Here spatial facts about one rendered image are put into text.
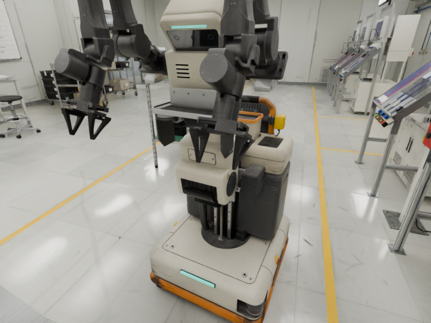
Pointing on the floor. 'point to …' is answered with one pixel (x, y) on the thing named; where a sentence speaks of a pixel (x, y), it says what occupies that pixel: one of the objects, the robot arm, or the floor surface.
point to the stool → (15, 117)
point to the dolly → (67, 93)
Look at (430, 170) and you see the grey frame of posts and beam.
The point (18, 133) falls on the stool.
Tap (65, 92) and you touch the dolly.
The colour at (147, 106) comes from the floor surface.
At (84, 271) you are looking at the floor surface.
